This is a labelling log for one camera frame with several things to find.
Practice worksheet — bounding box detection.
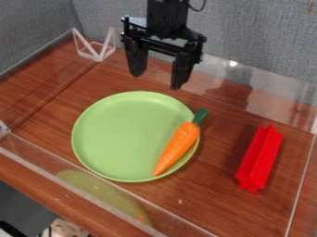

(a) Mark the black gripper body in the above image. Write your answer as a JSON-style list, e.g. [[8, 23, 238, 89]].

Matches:
[[122, 0, 208, 64]]

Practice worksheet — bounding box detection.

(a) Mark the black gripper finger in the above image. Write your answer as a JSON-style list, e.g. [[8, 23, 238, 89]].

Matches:
[[125, 36, 149, 77], [171, 52, 193, 90]]

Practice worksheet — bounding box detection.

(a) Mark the clear acrylic corner bracket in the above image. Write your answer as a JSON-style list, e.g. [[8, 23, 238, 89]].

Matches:
[[72, 27, 117, 62]]

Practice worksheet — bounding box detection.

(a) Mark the orange toy carrot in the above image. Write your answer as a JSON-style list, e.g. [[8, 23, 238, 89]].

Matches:
[[153, 108, 209, 176]]

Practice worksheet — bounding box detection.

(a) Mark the green round plate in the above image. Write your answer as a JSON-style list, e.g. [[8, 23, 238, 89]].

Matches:
[[72, 91, 197, 182]]

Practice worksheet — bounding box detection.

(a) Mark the red plastic block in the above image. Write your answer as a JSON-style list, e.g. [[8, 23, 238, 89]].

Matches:
[[236, 125, 284, 194]]

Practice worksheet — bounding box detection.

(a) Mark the black cable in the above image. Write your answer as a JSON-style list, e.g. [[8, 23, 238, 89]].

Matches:
[[185, 0, 209, 13]]

